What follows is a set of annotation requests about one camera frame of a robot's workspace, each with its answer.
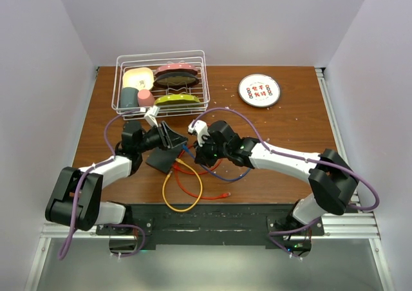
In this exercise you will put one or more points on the pink cup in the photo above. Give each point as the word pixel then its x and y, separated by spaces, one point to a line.
pixel 145 98

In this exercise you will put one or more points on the white patterned round plate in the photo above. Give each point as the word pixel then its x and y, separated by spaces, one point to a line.
pixel 258 90

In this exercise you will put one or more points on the black network switch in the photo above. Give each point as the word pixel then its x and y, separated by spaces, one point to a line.
pixel 163 160

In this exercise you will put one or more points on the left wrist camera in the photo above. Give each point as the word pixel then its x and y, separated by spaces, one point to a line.
pixel 150 115

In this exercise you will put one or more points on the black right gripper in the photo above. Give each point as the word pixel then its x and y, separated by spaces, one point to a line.
pixel 201 156

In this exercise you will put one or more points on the pink round plate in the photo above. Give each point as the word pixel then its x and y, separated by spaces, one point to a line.
pixel 176 67

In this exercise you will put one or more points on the grey cup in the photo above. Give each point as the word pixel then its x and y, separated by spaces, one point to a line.
pixel 128 98

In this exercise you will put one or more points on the yellow green bowl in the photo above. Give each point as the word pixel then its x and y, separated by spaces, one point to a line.
pixel 176 100

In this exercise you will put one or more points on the white wire dish rack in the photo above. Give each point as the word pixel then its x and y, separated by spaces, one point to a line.
pixel 153 61

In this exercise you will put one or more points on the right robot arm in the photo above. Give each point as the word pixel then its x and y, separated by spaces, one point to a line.
pixel 326 173

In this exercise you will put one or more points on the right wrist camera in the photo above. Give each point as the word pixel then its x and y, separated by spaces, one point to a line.
pixel 199 129

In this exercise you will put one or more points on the dark brown round plate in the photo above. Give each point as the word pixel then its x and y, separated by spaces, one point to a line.
pixel 176 80

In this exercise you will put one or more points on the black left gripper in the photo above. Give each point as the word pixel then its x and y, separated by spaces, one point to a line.
pixel 174 138

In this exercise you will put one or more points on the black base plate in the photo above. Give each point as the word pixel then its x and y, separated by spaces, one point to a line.
pixel 207 224

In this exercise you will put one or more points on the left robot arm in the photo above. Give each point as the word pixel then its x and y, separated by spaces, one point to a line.
pixel 76 198

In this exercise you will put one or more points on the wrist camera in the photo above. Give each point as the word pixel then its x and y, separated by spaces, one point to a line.
pixel 150 115
pixel 199 129

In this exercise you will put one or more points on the cream square plate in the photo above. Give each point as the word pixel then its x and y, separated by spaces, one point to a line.
pixel 138 78

